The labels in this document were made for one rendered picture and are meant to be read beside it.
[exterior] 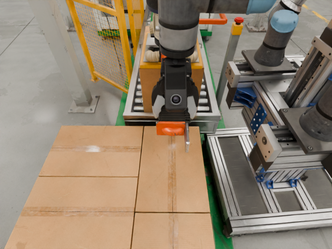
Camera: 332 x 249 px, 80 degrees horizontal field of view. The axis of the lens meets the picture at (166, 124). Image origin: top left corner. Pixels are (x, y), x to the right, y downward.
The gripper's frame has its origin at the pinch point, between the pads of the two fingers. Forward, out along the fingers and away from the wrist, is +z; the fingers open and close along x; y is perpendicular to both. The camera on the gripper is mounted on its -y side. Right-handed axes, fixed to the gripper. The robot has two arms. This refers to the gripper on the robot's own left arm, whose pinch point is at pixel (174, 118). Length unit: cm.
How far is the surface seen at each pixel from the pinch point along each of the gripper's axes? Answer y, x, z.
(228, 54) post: 118, -47, 47
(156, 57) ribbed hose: 40.6, 7.4, 5.6
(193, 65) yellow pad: 43.9, -9.3, 11.4
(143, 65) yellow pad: 43.2, 14.1, 11.8
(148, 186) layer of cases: 11, 12, 69
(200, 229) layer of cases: -11, -15, 69
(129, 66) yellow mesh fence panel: 136, 43, 73
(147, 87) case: 68, 16, 44
